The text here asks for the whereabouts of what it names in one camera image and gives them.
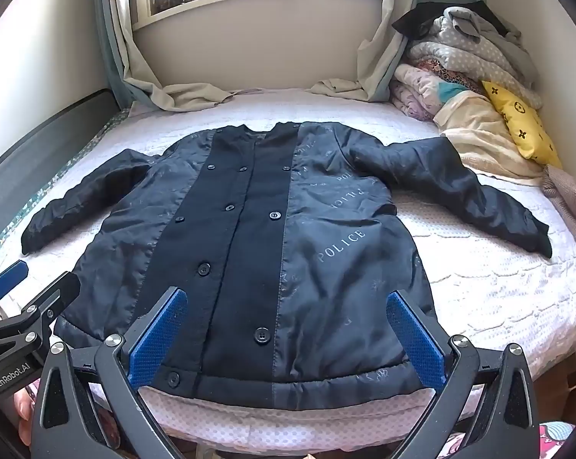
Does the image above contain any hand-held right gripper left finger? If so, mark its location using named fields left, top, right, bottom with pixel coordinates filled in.
left=30, top=286, right=189, bottom=459

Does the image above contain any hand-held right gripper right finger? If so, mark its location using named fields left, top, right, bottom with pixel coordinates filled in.
left=386, top=289, right=542, bottom=459

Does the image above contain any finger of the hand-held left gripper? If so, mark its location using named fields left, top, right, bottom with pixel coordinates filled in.
left=0, top=260, right=29, bottom=316
left=18, top=272, right=81, bottom=345

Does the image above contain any dark navy jacket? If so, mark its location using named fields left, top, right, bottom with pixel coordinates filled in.
left=21, top=122, right=554, bottom=412

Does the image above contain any person's left hand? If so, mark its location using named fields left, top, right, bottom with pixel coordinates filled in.
left=15, top=385, right=39, bottom=446

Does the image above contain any bed with white dotted quilt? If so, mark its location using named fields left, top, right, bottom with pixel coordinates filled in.
left=0, top=87, right=576, bottom=445

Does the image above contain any teal floral bed sheet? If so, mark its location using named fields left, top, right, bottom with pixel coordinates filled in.
left=0, top=107, right=131, bottom=269

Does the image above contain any dark grey headboard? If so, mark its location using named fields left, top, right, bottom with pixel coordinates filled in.
left=0, top=88, right=126, bottom=189

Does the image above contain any pink floral cloth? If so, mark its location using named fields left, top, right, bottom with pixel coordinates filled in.
left=539, top=421, right=576, bottom=459

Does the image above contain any pink knit cloth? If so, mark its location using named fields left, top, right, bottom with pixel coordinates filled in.
left=541, top=165, right=576, bottom=244

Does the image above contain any cream blanket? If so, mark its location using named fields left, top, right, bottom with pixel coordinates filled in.
left=434, top=88, right=547, bottom=187

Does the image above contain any beige and teal curtain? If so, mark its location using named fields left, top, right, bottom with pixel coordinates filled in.
left=309, top=0, right=482, bottom=103
left=94, top=0, right=236, bottom=113

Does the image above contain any yellow patterned pillow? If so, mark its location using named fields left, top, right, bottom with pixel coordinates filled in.
left=482, top=80, right=563, bottom=170

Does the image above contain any pink floral quilt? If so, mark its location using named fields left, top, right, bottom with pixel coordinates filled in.
left=388, top=62, right=470, bottom=122

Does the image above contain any grey garment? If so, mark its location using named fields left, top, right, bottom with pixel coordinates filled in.
left=443, top=7, right=530, bottom=65

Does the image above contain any black cloth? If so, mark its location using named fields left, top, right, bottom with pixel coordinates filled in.
left=392, top=1, right=509, bottom=41

